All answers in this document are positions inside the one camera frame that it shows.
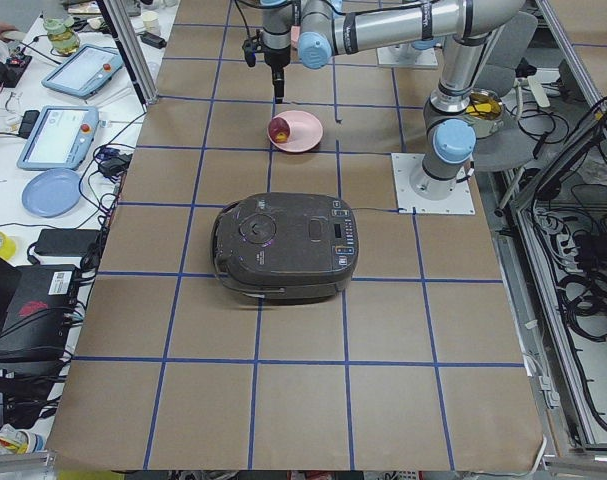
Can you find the yellow tape roll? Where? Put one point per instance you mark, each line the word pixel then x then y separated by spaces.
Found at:
pixel 8 247

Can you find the black power adapter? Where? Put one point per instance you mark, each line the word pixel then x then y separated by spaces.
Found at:
pixel 65 242

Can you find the grey chair with bowl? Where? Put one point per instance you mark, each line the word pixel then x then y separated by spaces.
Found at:
pixel 500 144

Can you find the pink plate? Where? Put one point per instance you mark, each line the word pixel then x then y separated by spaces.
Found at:
pixel 306 132

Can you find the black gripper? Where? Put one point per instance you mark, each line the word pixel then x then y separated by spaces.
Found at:
pixel 275 56

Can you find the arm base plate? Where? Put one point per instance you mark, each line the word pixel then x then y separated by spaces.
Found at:
pixel 406 56
pixel 418 193

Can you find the light blue plate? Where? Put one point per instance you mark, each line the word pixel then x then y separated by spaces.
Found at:
pixel 51 193

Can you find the red apple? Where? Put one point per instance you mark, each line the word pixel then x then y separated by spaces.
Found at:
pixel 278 130

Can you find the dark grey rice cooker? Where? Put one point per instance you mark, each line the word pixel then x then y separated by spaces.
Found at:
pixel 285 246

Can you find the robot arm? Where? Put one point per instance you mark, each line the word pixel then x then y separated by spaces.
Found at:
pixel 325 32

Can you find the black computer box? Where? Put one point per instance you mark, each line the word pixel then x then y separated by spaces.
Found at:
pixel 36 324

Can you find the blue teach pendant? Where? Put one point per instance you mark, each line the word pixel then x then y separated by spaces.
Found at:
pixel 85 72
pixel 61 138

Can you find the aluminium frame post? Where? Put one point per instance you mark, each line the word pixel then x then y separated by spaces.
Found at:
pixel 123 33

